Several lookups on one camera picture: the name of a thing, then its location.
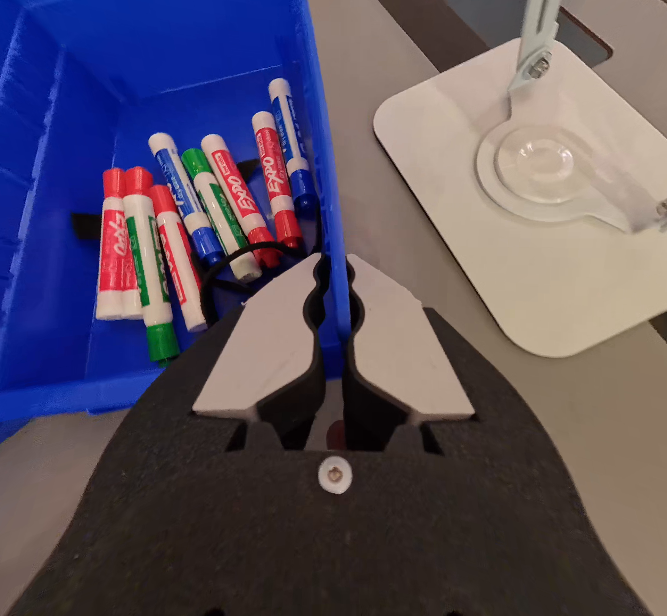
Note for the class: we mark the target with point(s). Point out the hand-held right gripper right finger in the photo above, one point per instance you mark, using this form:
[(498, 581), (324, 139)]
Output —
[(406, 360)]

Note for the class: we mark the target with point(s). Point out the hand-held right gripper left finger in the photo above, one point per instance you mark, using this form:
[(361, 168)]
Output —
[(260, 360)]

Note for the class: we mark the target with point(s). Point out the blue plastic bin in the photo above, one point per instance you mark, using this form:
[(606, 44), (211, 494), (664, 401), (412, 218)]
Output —
[(156, 27)]

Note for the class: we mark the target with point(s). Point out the blue dry-erase marker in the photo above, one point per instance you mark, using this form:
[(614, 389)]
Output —
[(286, 126), (174, 183)]

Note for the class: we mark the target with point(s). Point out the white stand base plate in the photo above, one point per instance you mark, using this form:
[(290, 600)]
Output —
[(443, 183)]

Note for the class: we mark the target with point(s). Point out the clear plastic suction mount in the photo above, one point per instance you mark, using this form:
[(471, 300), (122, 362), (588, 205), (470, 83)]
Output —
[(536, 162)]

